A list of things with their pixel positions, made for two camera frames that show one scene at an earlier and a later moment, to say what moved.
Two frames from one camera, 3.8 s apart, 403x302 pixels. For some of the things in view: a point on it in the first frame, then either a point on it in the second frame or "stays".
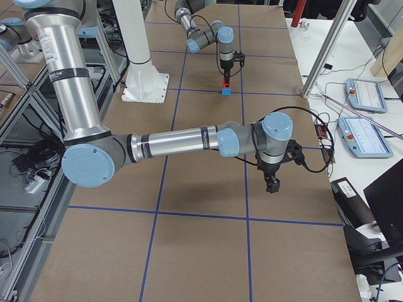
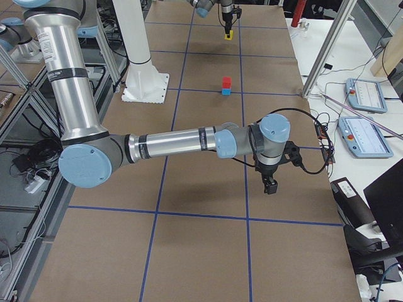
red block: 223,85 stays
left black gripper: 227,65 → 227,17
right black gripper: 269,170 stays
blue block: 227,92 stays
